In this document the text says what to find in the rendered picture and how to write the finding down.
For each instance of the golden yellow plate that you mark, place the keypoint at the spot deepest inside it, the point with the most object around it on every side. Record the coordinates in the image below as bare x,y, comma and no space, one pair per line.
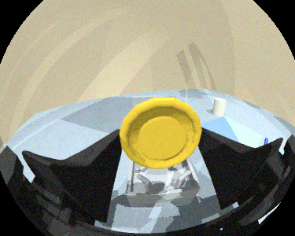
160,133

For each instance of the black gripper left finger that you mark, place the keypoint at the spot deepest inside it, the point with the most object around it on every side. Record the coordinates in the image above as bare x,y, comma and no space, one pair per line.
87,177

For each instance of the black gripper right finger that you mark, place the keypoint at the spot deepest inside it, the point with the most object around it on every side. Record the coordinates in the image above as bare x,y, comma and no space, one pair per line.
232,166

